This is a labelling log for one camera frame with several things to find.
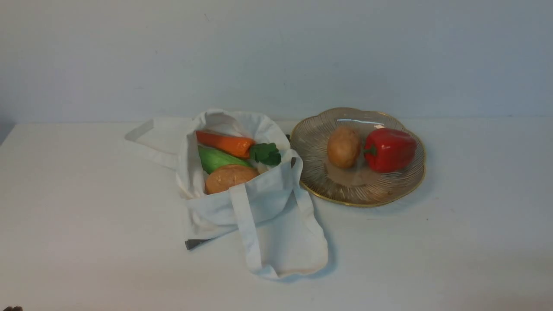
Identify white cloth tote bag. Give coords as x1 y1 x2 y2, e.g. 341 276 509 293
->
124 109 329 279

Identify grey flat object under bag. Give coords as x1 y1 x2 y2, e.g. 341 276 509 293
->
185 239 212 251

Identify orange carrot with green top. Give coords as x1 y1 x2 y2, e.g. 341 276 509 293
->
196 131 282 166

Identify green cucumber vegetable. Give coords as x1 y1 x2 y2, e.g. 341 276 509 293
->
198 146 253 175

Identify brown potato on plate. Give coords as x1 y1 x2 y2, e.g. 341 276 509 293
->
327 126 361 169

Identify glass plate with gold rim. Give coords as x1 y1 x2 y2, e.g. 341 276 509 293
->
290 108 426 207

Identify red bell pepper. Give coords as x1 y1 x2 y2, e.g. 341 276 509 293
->
363 128 417 174

